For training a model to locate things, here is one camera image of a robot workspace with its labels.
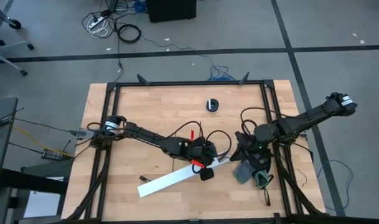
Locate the red tag on left arm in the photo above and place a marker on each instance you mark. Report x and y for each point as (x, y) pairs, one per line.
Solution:
(197, 163)
(191, 135)

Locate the black stand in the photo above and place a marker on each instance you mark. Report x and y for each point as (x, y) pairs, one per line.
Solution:
(27, 183)

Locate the small black device box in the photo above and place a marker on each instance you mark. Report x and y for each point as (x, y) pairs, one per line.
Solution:
(52, 154)

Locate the white panel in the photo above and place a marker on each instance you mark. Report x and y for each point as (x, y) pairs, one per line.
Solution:
(40, 202)

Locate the black tape wrap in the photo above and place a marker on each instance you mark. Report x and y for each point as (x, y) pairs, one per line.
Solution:
(144, 179)

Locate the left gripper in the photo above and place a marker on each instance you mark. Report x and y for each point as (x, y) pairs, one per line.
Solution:
(201, 151)

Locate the small black round disc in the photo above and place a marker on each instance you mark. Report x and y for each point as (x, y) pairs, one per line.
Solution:
(215, 105)

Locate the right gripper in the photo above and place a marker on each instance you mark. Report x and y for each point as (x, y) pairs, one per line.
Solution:
(254, 152)

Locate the white power strip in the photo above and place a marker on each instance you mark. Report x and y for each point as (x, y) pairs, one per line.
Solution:
(94, 23)

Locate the dark desk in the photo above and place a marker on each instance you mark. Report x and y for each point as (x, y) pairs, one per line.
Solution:
(1, 140)

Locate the black computer case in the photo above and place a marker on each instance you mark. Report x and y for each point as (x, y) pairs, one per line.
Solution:
(170, 11)

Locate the white duct cover strip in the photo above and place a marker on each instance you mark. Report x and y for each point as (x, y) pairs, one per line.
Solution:
(164, 182)

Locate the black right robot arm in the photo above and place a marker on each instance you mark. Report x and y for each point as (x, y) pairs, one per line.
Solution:
(310, 116)

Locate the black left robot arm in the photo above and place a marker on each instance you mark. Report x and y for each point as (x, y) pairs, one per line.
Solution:
(152, 137)

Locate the printed grey work glove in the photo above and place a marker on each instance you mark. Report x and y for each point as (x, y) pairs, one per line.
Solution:
(242, 174)

